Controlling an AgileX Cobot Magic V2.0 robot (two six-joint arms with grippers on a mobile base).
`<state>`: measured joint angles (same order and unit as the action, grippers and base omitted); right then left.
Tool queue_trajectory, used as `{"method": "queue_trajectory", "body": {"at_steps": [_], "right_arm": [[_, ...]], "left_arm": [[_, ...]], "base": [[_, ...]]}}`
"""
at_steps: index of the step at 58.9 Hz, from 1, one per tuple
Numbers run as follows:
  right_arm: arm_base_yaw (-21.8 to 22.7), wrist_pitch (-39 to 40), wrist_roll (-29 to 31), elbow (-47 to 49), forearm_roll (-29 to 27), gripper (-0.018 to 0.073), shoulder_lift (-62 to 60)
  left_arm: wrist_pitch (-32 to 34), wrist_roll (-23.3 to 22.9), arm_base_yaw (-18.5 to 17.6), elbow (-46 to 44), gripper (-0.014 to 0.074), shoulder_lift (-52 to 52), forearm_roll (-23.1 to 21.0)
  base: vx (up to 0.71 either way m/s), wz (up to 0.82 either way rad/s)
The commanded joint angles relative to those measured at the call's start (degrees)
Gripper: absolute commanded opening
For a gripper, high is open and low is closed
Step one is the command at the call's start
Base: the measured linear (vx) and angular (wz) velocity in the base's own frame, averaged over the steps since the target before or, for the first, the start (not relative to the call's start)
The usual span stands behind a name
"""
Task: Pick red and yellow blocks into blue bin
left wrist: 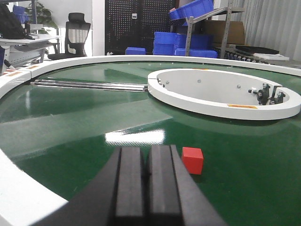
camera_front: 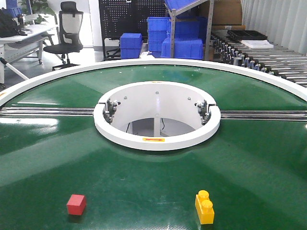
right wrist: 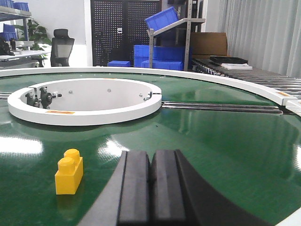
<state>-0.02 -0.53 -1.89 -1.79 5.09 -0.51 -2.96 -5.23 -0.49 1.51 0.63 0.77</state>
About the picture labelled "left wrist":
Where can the white outer conveyor rim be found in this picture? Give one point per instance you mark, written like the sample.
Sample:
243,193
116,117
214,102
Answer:
54,140

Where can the green potted plant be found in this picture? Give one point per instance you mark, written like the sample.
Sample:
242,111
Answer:
44,17

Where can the steel conveyor seam rollers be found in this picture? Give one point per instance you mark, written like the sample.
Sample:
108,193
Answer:
114,86

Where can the black mesh office chair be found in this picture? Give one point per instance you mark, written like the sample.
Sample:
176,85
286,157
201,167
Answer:
76,33

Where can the blue bins on rack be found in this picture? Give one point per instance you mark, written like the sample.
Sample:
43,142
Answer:
195,8

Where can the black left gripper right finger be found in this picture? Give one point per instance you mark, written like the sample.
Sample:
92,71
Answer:
174,199

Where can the grey metal shelf rack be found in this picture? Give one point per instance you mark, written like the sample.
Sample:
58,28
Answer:
216,22

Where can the stacked blue crates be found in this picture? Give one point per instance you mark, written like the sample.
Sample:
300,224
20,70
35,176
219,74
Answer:
173,44

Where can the blue crate on floor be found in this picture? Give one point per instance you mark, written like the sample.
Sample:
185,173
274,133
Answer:
135,51

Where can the white office desk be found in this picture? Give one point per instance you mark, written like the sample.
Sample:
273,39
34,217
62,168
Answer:
24,51

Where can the black tray on conveyor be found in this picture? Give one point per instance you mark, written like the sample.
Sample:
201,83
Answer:
252,49

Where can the roller conveyor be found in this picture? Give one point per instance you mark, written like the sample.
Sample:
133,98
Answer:
234,54

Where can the white foam sheet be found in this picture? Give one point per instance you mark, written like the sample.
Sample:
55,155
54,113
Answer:
278,57

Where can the black backpack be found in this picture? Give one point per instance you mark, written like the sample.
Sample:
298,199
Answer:
10,26

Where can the red cube block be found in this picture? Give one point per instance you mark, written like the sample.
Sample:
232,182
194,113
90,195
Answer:
193,160

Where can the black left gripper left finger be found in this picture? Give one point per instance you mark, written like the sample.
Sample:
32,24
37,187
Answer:
113,198

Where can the black perforated pegboard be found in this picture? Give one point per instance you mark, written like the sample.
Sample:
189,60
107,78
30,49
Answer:
132,23

